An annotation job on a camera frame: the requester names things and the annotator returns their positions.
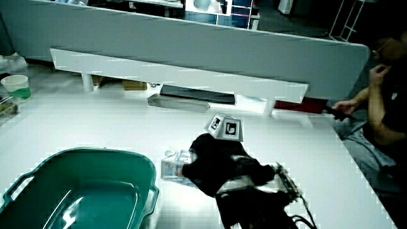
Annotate person's right hand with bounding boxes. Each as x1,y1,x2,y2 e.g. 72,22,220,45
176,113,277,198

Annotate white blue milk carton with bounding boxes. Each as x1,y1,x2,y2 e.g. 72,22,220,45
160,148,200,188

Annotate person's right forearm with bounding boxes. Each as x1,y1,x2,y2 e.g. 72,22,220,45
215,181,301,229

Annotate white desk shelf riser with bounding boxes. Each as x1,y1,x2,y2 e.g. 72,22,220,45
50,48,309,117

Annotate white desk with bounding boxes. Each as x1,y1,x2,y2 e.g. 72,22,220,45
0,60,398,229

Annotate black flat keyboard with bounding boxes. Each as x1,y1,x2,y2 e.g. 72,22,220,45
159,84,236,105

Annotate red flat box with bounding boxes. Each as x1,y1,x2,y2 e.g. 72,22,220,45
275,97,328,115

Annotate brown cardboard box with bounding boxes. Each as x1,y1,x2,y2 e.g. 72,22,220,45
122,79,148,92

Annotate grey divider panel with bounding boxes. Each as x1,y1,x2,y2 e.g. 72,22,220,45
0,0,371,102

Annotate green plastic basin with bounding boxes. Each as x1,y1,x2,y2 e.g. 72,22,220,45
0,147,160,229

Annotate black handheld device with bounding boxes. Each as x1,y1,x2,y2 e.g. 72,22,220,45
323,106,357,122

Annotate white shelving unit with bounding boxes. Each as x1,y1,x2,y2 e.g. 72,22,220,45
184,0,260,30

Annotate white metal rack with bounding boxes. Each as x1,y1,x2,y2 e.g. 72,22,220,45
329,0,366,42

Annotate white green cup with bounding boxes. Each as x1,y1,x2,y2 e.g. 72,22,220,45
0,74,32,100

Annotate clear storage container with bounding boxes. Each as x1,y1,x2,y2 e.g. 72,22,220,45
0,94,19,118

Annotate black glove cable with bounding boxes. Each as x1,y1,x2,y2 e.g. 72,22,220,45
289,192,319,229

